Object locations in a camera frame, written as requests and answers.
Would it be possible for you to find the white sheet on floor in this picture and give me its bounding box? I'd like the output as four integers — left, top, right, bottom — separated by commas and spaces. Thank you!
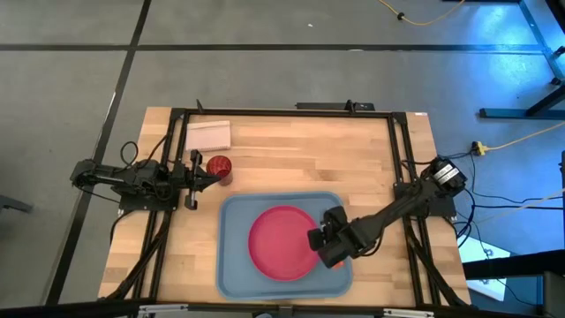
458, 236, 513, 302

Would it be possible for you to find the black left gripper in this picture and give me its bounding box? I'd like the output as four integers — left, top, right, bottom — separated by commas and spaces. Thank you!
173, 149, 222, 211

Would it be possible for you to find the dark metal stand frame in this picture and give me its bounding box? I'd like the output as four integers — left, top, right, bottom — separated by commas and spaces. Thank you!
478, 0, 565, 120

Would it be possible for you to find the black aluminium table frame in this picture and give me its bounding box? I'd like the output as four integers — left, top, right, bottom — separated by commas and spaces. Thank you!
105, 99, 471, 310

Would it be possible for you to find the black floor cable bundle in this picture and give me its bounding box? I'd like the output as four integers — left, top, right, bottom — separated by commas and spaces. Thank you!
436, 152, 565, 251

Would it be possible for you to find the beige folded cloth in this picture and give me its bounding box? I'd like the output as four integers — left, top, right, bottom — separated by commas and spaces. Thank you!
185, 120, 232, 153

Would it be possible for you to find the blue plastic tray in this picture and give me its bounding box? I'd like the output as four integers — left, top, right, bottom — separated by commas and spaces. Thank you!
215, 191, 354, 302

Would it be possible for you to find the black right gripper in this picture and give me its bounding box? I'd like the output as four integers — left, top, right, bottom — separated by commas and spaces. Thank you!
317, 204, 368, 269

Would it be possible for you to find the yellow floor cable black plug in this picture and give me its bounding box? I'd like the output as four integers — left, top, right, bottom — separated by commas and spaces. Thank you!
379, 0, 467, 27

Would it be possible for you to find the dark red ribbed cup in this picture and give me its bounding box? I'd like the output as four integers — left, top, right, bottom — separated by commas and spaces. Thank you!
206, 155, 234, 186

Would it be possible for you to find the black bar with silver brackets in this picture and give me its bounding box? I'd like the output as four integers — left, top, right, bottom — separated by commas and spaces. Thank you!
0, 299, 565, 318

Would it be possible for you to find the black beam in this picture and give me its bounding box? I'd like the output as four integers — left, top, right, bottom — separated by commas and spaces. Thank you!
462, 249, 565, 280

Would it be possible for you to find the red round plate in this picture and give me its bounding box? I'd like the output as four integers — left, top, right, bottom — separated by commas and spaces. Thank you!
247, 205, 322, 283

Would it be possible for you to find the yellow plug with pale cable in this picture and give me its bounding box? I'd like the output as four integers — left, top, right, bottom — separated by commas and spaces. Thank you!
471, 121, 565, 156

